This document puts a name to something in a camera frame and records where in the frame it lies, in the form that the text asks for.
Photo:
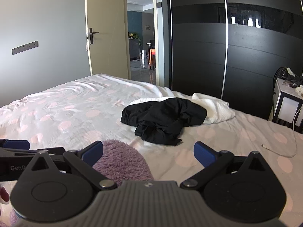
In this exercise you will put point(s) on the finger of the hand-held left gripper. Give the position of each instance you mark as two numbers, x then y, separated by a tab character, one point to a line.
16	144

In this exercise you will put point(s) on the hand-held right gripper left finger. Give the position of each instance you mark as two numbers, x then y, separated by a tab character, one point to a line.
93	152

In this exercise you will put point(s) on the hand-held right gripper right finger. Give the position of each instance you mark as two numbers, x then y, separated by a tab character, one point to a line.
203	156

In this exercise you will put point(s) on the black garment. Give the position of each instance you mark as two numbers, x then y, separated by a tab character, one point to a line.
161	115

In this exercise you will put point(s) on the person's left hand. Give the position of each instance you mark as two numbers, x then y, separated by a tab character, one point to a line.
4	193

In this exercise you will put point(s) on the purple fuzzy clothing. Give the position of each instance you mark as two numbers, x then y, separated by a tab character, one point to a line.
123	163

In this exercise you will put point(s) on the bed with polka-dot cover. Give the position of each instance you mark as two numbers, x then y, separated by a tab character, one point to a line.
71	113

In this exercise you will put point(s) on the white black-trimmed nightstand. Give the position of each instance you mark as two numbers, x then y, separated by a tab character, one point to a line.
287	106

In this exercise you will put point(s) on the black sliding wardrobe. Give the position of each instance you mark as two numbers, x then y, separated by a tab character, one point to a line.
201	52

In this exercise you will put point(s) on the dark sideboard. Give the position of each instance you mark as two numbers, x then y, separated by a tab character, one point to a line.
135	49

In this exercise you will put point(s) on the orange chair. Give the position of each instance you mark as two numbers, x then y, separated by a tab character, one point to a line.
152	56

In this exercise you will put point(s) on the dark clutter pile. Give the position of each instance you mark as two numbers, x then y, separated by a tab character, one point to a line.
292	79

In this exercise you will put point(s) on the potted yellow flowers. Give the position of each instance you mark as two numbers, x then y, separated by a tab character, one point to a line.
133	36

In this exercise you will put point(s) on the grey wall switch panel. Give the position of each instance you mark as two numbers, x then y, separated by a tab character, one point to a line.
24	47

